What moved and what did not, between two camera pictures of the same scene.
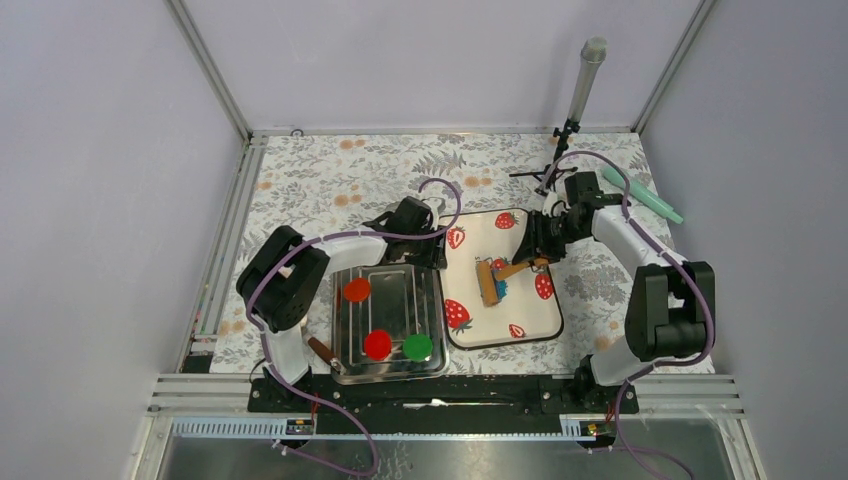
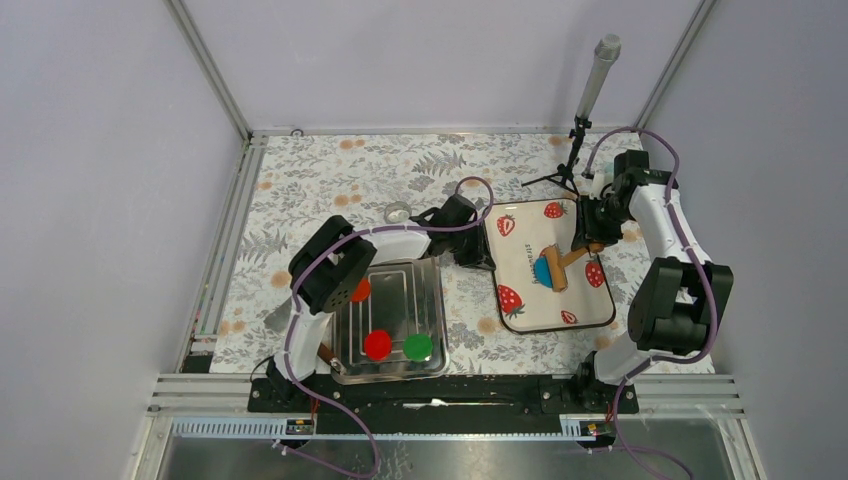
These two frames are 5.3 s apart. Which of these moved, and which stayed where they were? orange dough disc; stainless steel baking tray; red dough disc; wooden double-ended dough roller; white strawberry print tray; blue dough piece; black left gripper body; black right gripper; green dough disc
Moved: black left gripper body; white strawberry print tray; wooden double-ended dough roller; blue dough piece; black right gripper
Stayed: red dough disc; stainless steel baking tray; green dough disc; orange dough disc
